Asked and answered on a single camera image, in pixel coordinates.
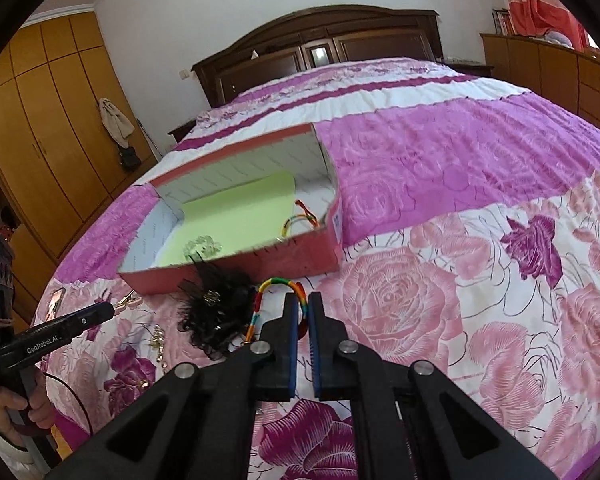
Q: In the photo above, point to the dark wooden nightstand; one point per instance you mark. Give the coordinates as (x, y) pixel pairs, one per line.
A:
(467, 66)
(182, 130)

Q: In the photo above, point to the thin leaning pole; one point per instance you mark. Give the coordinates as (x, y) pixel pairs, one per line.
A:
(149, 139)

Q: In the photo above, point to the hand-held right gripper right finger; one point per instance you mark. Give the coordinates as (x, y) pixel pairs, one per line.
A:
(317, 365)

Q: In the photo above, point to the black hanging bag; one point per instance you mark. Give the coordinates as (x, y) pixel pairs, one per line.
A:
(130, 159)

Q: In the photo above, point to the black feather hair accessory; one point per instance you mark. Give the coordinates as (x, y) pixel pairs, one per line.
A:
(220, 305)

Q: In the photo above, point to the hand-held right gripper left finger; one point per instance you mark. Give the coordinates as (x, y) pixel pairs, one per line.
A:
(295, 355)

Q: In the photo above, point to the wooden wardrobe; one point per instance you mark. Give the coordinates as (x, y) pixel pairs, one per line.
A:
(55, 110)

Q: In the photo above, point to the person's left hand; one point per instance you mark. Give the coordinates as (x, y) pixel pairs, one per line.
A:
(0, 410)

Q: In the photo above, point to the row of books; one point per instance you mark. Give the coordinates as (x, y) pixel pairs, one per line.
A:
(502, 21)

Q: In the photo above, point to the light green paper sheet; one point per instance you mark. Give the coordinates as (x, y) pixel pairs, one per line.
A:
(240, 210)

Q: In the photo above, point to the pink floral bedspread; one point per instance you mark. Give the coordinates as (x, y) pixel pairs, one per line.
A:
(455, 185)

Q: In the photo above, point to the dark wooden headboard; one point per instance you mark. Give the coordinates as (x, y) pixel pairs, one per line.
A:
(280, 35)

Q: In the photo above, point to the cream and red curtain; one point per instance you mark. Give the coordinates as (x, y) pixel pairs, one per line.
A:
(545, 5)

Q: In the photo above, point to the gold hair clip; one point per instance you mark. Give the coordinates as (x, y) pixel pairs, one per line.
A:
(130, 302)
(157, 342)

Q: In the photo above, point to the pink cardboard box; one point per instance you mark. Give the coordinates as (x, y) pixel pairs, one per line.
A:
(280, 265)

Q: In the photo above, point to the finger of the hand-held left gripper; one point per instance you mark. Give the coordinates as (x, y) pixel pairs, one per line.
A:
(92, 316)

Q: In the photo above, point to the long wooden cabinet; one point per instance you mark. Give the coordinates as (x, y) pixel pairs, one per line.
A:
(555, 75)

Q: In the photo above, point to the beige hanging cloth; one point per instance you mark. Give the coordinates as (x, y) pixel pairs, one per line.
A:
(115, 122)

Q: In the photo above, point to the person's left forearm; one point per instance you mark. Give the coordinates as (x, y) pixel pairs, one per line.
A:
(5, 457)

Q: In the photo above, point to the white cloth bundle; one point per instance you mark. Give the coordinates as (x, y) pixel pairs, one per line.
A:
(560, 39)

